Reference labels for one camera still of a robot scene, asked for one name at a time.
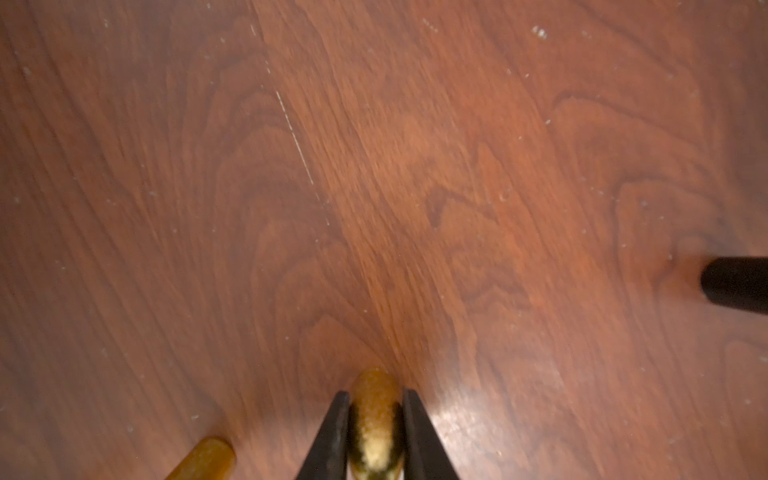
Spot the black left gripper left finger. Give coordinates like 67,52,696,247
295,391,350,480

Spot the gold lipstick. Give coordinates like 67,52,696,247
166,436,237,480

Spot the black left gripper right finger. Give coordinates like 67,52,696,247
402,389,459,480

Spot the black lipstick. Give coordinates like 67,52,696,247
700,257,768,315

